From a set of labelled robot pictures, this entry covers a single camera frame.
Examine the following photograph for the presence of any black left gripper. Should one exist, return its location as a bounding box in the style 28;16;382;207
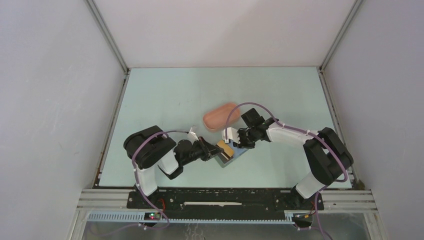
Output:
181;135;224;166

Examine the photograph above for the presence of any gold striped credit card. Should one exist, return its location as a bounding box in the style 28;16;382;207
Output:
216;140;235;160

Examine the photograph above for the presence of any pink oval tray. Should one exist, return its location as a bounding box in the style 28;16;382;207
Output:
202;102;237;133

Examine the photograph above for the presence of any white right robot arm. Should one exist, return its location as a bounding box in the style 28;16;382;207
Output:
222;108;354;209

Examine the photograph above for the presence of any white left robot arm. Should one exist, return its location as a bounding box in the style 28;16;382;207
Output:
123;125;224;208

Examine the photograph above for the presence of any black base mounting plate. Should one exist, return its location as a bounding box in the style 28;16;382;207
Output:
126;187;324;221

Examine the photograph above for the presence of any left controller board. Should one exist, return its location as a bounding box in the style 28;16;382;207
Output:
144;212;162;221

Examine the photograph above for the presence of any controller board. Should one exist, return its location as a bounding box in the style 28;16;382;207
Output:
144;212;162;221
292;213;313;221

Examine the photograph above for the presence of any right controller board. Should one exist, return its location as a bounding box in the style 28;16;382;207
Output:
292;213;313;221

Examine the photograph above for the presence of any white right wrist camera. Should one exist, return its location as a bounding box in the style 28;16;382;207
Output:
221;127;240;144

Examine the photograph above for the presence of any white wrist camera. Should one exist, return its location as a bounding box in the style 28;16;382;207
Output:
221;127;240;144
187;126;199;144

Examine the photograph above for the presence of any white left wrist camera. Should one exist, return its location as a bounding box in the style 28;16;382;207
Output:
187;126;199;144

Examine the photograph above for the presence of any aluminium frame rail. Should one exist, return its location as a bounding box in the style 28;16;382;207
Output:
68;187;385;240

